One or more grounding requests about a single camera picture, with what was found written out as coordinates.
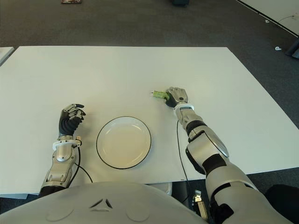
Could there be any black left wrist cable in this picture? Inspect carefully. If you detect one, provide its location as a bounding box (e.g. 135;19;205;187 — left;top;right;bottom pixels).
74;140;94;183

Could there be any grey robot torso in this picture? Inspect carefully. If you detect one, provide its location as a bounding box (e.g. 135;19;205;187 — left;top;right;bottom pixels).
0;181;211;224

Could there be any dark grey furniture base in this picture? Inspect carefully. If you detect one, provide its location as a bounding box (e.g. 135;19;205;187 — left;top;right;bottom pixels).
285;38;299;59

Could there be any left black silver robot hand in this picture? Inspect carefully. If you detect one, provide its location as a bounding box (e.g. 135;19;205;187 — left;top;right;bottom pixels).
58;103;86;138

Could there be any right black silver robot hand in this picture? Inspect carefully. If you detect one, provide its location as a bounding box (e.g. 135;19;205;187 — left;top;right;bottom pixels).
165;86;189;108

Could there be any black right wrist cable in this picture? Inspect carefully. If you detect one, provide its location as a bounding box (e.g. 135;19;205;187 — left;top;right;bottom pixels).
176;120;191;204

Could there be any green toothpaste tube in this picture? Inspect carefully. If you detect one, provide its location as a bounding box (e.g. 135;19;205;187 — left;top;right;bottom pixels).
149;90;171;100

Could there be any metal bracket under table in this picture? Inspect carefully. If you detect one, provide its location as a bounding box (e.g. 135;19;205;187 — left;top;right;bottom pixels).
191;189;211;220

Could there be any white plate with black rim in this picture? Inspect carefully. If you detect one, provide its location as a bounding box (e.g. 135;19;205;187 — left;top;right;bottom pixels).
96;116;152;170

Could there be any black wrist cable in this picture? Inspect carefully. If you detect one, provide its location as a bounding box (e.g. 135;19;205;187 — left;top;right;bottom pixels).
74;140;94;183
176;120;191;204

